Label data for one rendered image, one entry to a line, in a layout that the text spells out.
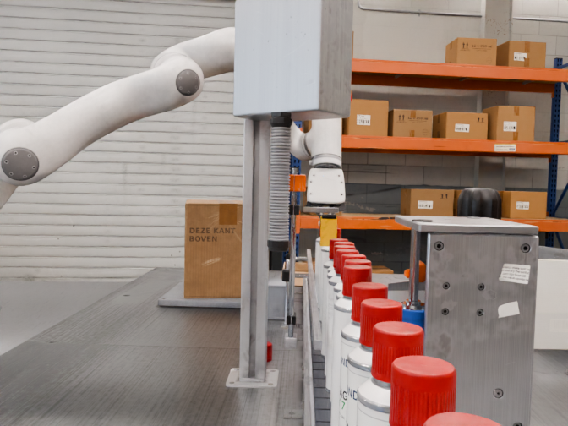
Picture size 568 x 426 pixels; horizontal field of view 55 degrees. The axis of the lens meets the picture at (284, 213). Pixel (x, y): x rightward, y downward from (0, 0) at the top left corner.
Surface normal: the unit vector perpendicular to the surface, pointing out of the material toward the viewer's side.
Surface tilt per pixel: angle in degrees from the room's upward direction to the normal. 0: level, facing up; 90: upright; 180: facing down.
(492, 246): 90
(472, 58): 92
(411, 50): 90
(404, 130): 91
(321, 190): 69
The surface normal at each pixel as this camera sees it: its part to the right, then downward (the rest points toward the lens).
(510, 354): -0.04, 0.05
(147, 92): -0.23, 0.47
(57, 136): 0.66, -0.02
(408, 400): -0.58, 0.03
